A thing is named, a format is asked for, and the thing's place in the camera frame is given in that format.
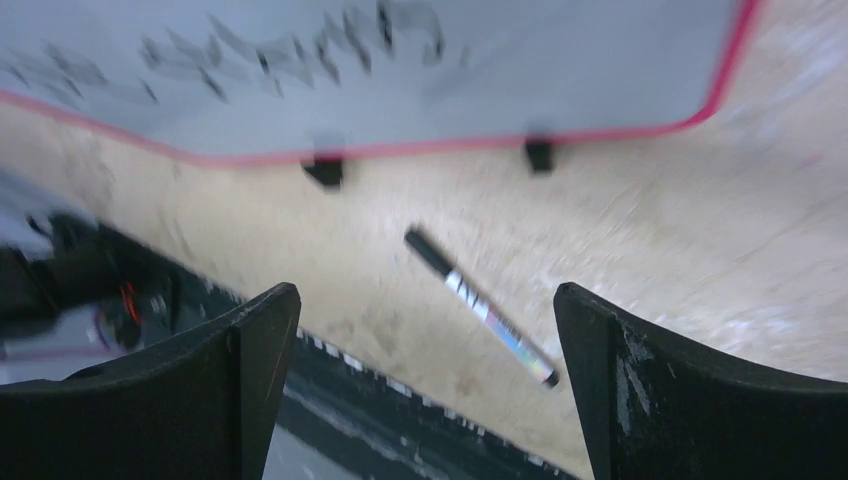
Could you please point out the red-framed whiteboard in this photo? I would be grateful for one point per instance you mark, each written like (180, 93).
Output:
(241, 82)

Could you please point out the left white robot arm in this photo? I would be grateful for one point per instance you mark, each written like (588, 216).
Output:
(56, 260)

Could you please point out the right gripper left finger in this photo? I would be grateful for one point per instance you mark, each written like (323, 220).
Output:
(199, 405)

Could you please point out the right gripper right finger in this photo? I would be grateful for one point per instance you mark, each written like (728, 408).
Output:
(654, 404)

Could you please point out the black whiteboard stand foot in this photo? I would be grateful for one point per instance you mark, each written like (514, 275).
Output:
(327, 171)

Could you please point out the black whiteboard marker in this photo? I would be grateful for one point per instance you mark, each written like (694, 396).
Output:
(522, 347)

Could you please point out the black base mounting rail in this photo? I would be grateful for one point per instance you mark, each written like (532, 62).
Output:
(339, 419)

